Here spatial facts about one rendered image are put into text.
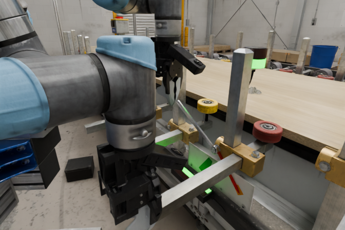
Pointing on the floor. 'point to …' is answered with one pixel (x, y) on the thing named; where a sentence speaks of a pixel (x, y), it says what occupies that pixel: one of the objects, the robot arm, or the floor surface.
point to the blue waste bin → (323, 56)
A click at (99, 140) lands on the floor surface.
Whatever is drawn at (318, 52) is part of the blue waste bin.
